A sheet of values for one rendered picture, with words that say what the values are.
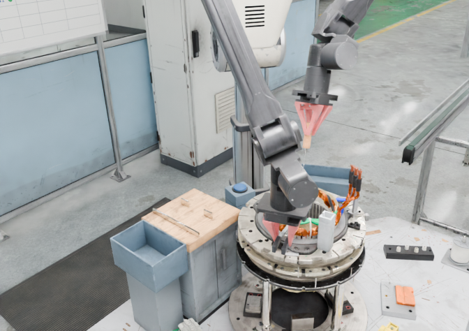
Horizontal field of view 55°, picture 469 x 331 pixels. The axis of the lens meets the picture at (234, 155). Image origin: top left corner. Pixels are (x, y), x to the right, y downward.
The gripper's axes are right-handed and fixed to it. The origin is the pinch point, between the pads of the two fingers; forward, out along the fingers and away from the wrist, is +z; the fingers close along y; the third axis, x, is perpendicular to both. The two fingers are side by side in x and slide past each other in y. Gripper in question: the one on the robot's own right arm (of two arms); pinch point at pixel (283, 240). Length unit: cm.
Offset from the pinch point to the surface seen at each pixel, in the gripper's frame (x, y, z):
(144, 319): -2, -37, 34
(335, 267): 7.3, 10.5, 10.5
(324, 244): 8.0, 7.4, 5.2
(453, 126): 372, 69, 116
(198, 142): 204, -121, 85
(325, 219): 8.0, 7.3, -1.7
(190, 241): 4.7, -24.9, 9.8
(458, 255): 54, 43, 35
